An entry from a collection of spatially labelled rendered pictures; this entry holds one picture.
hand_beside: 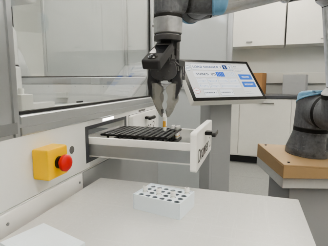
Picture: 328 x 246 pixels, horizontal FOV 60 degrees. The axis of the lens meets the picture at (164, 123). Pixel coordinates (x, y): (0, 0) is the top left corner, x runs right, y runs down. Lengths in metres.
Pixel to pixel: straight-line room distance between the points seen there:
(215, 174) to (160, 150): 1.08
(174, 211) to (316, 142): 0.62
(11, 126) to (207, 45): 2.12
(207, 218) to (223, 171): 1.23
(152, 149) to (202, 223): 0.27
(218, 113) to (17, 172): 1.33
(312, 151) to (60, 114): 0.82
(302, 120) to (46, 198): 0.85
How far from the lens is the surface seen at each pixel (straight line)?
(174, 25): 0.75
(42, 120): 0.73
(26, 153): 0.70
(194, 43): 2.62
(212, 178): 1.86
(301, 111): 1.10
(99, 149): 0.89
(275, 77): 4.44
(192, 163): 0.78
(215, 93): 1.67
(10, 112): 0.67
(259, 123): 3.82
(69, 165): 0.70
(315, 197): 1.12
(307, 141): 1.10
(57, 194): 0.81
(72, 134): 0.83
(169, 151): 0.80
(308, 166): 1.01
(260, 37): 4.18
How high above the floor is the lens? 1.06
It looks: 8 degrees down
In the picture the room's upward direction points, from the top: straight up
